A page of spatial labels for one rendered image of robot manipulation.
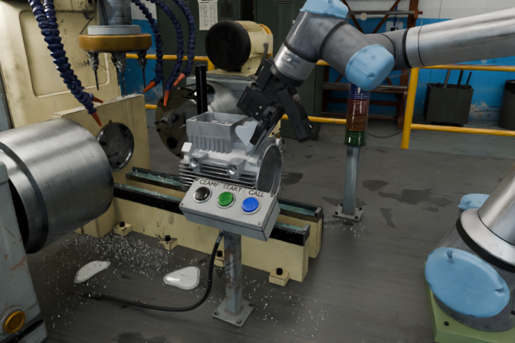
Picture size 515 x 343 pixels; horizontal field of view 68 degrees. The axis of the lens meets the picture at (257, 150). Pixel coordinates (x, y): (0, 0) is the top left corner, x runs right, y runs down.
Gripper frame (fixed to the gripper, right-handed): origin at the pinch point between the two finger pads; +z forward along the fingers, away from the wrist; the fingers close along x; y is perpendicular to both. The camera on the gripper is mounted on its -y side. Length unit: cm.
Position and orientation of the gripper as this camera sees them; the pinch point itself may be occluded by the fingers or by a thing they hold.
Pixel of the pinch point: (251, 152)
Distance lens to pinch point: 84.0
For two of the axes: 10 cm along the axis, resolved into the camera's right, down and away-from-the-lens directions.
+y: -7.8, -6.0, 1.9
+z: -4.5, 7.4, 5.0
